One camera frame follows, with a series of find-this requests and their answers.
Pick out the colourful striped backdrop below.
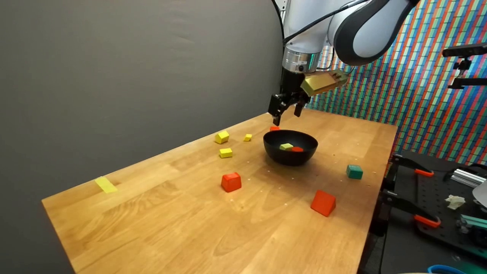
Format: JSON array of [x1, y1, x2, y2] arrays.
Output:
[[288, 0, 487, 167]]

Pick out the black clamp with red handle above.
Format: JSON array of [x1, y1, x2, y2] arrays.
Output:
[[392, 152, 437, 179], [383, 188, 442, 229]]

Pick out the small teal wooden block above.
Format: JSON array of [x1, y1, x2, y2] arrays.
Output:
[[346, 162, 366, 181]]

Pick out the beige wrist camera box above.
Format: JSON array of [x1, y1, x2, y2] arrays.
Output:
[[300, 70, 351, 99]]

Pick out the white ribbed bar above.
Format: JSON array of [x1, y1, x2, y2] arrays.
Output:
[[450, 167, 487, 188]]

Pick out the black perforated workbench board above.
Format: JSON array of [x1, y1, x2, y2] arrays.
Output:
[[361, 149, 487, 274]]

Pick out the large yellow wooden block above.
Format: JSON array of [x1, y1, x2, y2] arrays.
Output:
[[214, 129, 232, 146]]

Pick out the red wooden block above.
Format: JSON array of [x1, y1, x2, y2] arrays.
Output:
[[311, 188, 338, 217]]

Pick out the black round bowl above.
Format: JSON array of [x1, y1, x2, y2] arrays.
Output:
[[262, 127, 320, 167]]

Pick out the teal metal tool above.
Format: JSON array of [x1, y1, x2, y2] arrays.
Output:
[[459, 211, 487, 236]]

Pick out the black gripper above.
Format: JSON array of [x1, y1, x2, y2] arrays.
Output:
[[267, 67, 313, 127]]

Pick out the white crumpled object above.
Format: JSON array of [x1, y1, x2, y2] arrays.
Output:
[[445, 193, 468, 211]]

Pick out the grey rounded object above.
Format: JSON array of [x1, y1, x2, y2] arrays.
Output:
[[471, 179, 487, 210]]

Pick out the yellow tape strip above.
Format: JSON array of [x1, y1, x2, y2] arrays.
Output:
[[93, 175, 119, 194]]

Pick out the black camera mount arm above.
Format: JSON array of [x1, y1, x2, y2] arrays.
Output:
[[442, 42, 487, 91]]

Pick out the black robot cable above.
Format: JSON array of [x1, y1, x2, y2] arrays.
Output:
[[284, 0, 370, 44]]

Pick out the blue plastic object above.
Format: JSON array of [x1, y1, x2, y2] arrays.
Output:
[[427, 263, 462, 274]]

